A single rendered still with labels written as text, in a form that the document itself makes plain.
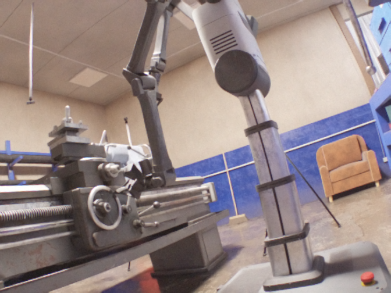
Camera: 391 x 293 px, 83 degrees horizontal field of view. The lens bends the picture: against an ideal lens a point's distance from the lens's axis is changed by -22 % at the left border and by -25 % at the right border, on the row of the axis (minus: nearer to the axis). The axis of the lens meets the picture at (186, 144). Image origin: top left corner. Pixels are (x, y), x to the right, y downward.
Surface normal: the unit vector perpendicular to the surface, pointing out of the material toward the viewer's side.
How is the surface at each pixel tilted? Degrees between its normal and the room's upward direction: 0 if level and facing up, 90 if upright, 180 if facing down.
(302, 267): 90
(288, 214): 90
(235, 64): 90
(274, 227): 90
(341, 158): 105
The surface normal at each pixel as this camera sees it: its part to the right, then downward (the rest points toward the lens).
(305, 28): -0.46, -0.06
